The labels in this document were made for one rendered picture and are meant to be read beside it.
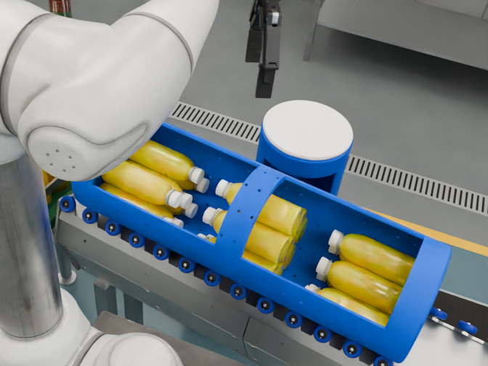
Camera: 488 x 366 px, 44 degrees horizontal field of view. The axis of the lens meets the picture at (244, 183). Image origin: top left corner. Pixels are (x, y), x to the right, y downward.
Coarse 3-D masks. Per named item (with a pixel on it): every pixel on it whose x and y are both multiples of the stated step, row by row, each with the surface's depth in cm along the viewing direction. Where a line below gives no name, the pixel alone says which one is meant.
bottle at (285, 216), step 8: (232, 184) 141; (240, 184) 140; (224, 192) 141; (232, 192) 139; (272, 200) 137; (280, 200) 137; (264, 208) 136; (272, 208) 136; (280, 208) 136; (288, 208) 136; (296, 208) 136; (264, 216) 137; (272, 216) 136; (280, 216) 135; (288, 216) 135; (296, 216) 135; (272, 224) 137; (280, 224) 136; (288, 224) 135; (296, 224) 140; (288, 232) 136
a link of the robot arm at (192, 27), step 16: (160, 0) 66; (176, 0) 67; (192, 0) 68; (208, 0) 71; (160, 16) 63; (176, 16) 64; (192, 16) 66; (208, 16) 70; (176, 32) 63; (192, 32) 65; (208, 32) 71; (192, 48) 65; (192, 64) 65
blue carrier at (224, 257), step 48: (192, 144) 158; (96, 192) 144; (192, 192) 164; (240, 192) 134; (288, 192) 152; (192, 240) 137; (240, 240) 131; (384, 240) 147; (432, 240) 130; (288, 288) 130; (432, 288) 121; (384, 336) 124
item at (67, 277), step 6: (60, 252) 242; (60, 258) 245; (66, 258) 246; (60, 264) 248; (66, 264) 249; (60, 270) 252; (66, 270) 251; (72, 270) 261; (60, 276) 258; (66, 276) 254; (72, 276) 258; (60, 282) 255; (66, 282) 256; (72, 282) 256
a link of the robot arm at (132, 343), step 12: (108, 336) 103; (120, 336) 99; (132, 336) 98; (144, 336) 98; (156, 336) 100; (96, 348) 100; (108, 348) 97; (120, 348) 96; (132, 348) 96; (144, 348) 97; (156, 348) 97; (168, 348) 99; (84, 360) 98; (96, 360) 96; (108, 360) 95; (120, 360) 94; (132, 360) 95; (144, 360) 95; (156, 360) 96; (168, 360) 96; (180, 360) 100
